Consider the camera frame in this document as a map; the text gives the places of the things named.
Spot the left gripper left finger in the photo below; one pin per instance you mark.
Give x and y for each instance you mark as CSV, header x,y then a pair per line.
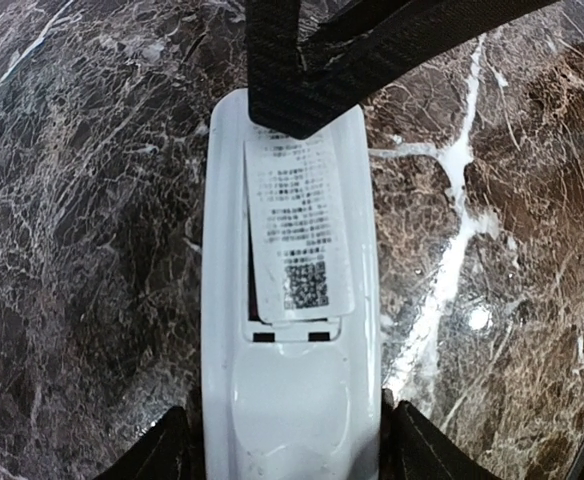
x,y
162,453

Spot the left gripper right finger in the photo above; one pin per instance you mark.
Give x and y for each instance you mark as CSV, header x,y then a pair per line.
x,y
414,448

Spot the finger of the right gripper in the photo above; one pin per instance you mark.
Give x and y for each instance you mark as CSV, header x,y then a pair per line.
x,y
298,86

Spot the white remote control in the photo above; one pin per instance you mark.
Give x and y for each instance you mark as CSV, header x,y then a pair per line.
x,y
287,400

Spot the white battery cover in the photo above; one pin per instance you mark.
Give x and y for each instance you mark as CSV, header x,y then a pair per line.
x,y
301,254

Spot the blue battery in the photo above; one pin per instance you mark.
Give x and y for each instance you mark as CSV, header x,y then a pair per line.
x,y
253,313

